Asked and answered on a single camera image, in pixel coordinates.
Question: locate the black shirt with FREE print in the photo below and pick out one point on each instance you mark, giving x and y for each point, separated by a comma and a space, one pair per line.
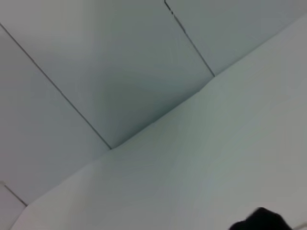
261, 220

